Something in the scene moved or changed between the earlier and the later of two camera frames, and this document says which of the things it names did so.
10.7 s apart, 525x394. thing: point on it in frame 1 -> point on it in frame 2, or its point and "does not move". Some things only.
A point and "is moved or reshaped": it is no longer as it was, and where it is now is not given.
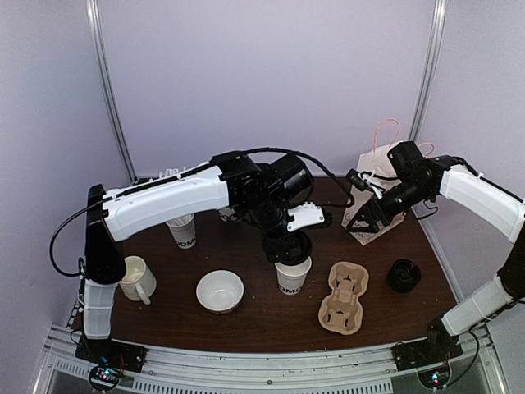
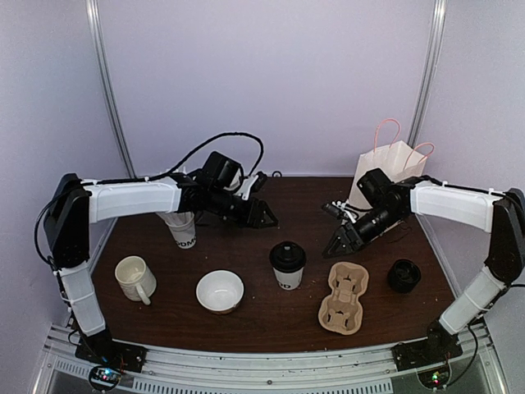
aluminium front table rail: (322, 371) does not move
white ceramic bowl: (220, 291) does not move
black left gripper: (280, 250) -> (252, 216)
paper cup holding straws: (183, 230) does not move
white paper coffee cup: (290, 278) is moved or reshaped
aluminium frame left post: (99, 47) does not move
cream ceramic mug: (139, 282) does not move
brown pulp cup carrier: (342, 312) does not move
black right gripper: (370, 216) -> (351, 238)
